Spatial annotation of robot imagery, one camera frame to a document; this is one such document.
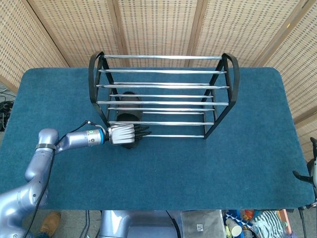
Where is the black torso cable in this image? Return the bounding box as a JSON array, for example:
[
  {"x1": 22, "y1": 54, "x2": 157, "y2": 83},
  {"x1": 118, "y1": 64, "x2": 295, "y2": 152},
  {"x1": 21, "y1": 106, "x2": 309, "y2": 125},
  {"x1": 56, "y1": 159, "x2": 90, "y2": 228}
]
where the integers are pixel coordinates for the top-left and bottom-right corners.
[{"x1": 165, "y1": 210, "x2": 179, "y2": 235}]

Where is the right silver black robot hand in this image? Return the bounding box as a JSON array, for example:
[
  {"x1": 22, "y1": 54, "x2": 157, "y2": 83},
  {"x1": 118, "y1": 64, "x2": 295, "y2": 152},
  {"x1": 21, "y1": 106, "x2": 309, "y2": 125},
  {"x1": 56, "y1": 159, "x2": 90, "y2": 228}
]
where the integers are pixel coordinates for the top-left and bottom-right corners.
[{"x1": 292, "y1": 137, "x2": 317, "y2": 198}]

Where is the blue carpet table cover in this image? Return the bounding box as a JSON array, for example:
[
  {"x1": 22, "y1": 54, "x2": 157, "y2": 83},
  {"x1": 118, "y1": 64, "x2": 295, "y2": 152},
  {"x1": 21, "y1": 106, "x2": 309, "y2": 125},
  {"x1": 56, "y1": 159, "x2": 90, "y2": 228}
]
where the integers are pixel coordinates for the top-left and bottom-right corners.
[{"x1": 0, "y1": 66, "x2": 317, "y2": 212}]

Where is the black chrome shoe rack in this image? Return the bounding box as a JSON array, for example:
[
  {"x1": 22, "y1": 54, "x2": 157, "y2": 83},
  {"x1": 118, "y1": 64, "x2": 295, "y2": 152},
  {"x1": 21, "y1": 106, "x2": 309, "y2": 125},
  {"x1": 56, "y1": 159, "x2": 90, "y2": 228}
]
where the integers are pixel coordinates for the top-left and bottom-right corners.
[{"x1": 88, "y1": 51, "x2": 240, "y2": 140}]

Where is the black white striped cloth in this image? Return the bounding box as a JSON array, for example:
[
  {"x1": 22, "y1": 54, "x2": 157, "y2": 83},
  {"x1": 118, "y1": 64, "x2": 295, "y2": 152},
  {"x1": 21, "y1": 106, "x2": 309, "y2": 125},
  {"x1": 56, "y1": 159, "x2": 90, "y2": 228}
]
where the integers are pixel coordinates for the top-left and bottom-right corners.
[{"x1": 251, "y1": 210, "x2": 286, "y2": 238}]

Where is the grey blue robot torso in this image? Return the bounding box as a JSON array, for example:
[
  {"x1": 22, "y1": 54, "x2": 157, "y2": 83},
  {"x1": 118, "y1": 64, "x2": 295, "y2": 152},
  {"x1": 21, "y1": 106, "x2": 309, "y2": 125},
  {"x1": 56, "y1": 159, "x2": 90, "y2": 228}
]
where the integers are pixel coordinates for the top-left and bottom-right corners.
[{"x1": 99, "y1": 210, "x2": 179, "y2": 238}]

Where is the white paper cup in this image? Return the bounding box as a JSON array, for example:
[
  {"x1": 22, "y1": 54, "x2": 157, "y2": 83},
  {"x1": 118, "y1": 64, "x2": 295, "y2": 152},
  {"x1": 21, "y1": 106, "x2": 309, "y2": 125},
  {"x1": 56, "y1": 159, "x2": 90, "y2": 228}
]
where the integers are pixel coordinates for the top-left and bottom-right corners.
[{"x1": 226, "y1": 218, "x2": 242, "y2": 237}]

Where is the black floor cable bundle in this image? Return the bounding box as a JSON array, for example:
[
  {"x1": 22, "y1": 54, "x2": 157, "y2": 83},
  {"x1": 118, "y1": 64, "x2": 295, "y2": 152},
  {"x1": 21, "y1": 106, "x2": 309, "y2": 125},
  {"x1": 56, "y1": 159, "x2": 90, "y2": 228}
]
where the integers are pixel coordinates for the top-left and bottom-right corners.
[{"x1": 0, "y1": 83, "x2": 17, "y2": 132}]

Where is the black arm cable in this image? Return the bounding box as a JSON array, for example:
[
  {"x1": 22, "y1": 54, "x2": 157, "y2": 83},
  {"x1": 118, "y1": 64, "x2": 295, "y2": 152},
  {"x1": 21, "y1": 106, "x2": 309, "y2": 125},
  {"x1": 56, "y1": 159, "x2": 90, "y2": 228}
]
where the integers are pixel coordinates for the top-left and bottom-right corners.
[{"x1": 21, "y1": 120, "x2": 103, "y2": 238}]

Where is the blue white patterned box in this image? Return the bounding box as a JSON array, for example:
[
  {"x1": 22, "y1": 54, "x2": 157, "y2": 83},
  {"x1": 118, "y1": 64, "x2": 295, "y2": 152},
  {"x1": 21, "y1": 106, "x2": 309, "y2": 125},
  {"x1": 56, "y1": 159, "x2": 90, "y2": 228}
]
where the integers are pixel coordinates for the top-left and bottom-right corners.
[{"x1": 224, "y1": 209, "x2": 254, "y2": 233}]

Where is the grey bag with QR code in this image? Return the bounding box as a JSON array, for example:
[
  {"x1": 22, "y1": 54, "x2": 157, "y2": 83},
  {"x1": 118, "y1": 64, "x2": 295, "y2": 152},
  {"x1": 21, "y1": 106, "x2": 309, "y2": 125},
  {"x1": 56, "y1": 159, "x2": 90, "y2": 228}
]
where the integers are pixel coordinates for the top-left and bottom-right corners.
[{"x1": 180, "y1": 210, "x2": 226, "y2": 238}]

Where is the brown leather shoe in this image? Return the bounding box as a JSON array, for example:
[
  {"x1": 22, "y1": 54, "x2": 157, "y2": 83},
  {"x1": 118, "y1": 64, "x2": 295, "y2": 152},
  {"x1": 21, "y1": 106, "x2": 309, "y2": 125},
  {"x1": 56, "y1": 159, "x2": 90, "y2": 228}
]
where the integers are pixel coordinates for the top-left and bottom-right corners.
[{"x1": 39, "y1": 211, "x2": 61, "y2": 236}]

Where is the black rubber slipper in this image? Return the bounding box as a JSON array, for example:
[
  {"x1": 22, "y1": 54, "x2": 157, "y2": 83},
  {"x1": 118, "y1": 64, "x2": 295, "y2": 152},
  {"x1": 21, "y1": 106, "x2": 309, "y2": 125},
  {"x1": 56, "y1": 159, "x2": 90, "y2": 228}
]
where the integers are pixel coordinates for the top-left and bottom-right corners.
[{"x1": 115, "y1": 91, "x2": 145, "y2": 151}]

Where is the woven bamboo folding screen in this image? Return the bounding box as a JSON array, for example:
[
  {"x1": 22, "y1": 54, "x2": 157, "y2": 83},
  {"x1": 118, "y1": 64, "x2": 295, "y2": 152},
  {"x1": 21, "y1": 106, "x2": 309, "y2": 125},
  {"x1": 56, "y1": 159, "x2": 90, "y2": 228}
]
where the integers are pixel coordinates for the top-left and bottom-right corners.
[{"x1": 0, "y1": 0, "x2": 317, "y2": 159}]

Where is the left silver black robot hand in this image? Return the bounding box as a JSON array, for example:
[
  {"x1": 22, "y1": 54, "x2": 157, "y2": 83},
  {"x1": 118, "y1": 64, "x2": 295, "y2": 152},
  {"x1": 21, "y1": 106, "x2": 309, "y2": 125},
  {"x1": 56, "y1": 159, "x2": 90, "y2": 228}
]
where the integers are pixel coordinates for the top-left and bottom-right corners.
[{"x1": 107, "y1": 123, "x2": 152, "y2": 146}]

